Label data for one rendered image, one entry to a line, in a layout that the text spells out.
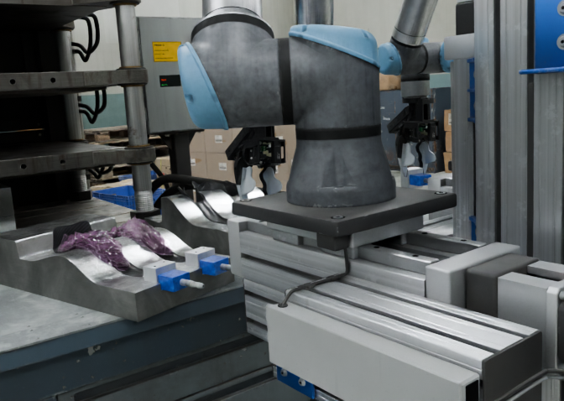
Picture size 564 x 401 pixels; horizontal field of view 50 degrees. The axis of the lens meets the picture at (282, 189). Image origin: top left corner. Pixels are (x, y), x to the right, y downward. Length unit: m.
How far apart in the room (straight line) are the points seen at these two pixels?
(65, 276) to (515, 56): 0.90
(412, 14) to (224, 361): 0.87
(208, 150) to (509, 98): 5.03
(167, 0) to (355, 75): 8.49
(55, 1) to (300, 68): 1.37
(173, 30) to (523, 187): 1.61
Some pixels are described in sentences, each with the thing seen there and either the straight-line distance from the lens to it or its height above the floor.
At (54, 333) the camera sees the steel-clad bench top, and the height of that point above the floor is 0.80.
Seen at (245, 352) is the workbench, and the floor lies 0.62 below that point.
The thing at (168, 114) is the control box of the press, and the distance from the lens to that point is 2.18.
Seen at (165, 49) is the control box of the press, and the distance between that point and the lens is 2.19.
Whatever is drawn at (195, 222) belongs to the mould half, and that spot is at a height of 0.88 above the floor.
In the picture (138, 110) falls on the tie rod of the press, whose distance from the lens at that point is 2.00.
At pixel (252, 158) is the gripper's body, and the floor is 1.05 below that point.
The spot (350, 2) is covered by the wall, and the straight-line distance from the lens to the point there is 9.80.
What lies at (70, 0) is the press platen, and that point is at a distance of 2.06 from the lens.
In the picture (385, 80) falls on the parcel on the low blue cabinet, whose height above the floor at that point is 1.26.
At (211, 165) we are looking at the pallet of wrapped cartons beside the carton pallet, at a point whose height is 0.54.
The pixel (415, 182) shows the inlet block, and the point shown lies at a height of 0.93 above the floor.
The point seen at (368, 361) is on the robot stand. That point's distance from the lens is 0.59.
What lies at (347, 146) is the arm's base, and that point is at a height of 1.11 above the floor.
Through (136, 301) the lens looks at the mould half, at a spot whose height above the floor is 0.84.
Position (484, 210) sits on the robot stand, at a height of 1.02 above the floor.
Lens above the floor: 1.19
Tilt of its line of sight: 9 degrees down
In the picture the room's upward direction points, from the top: 4 degrees counter-clockwise
